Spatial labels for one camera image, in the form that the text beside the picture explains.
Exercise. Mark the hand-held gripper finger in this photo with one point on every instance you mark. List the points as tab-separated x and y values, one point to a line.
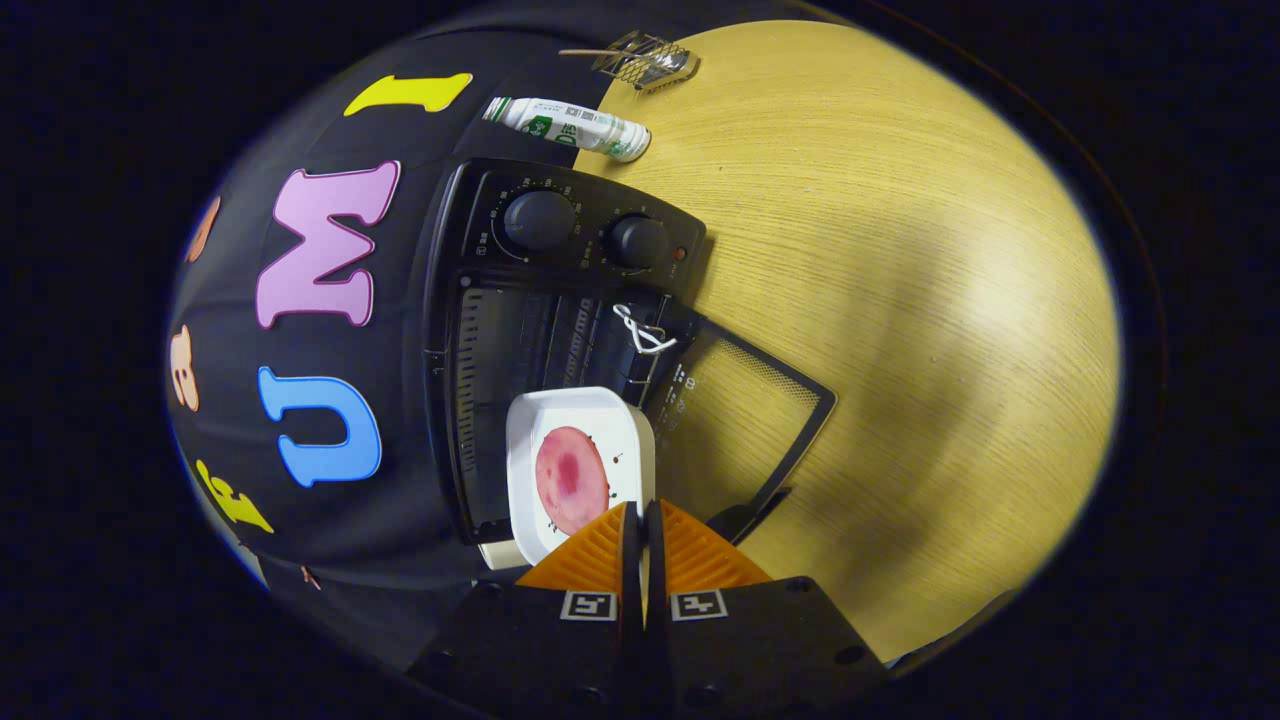
630	580
655	580

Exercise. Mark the black toaster oven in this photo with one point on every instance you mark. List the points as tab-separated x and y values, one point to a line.
590	215

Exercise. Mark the white bottle green label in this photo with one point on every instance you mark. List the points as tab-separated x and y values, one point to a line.
570	125

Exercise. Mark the white square plate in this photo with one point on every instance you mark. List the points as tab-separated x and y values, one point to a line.
530	420

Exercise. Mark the pink clip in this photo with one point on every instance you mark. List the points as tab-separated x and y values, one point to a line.
311	578

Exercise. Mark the wooden stick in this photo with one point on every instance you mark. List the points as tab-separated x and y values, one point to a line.
585	51

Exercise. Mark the pink ham slice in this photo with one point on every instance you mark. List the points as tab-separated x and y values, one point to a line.
570	480

